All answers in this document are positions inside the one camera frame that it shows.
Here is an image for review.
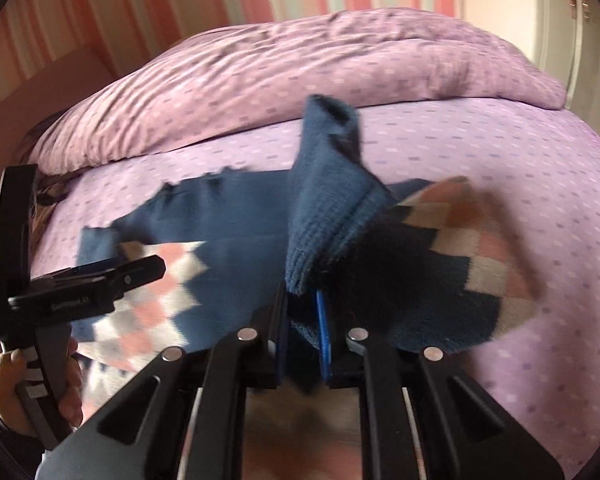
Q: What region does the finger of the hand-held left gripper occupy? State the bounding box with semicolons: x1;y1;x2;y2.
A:
30;259;126;288
55;254;167;311

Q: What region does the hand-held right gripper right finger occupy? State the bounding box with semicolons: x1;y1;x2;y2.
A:
314;287;566;480

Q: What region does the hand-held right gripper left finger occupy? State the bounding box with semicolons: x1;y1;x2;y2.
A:
35;280;291;480

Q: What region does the blue patterned knit sweater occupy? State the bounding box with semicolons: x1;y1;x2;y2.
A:
75;94;542;413

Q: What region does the person's left hand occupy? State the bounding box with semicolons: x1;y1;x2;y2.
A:
0;335;86;441

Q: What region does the pink padded headboard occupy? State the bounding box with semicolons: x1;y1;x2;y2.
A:
0;42;128;171

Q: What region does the purple dotted bed sheet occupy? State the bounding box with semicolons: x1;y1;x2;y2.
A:
25;95;600;480

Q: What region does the purple dotted duvet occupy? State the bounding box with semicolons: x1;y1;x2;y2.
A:
27;7;568;167

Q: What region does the white wardrobe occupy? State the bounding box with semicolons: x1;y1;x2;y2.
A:
530;0;600;113

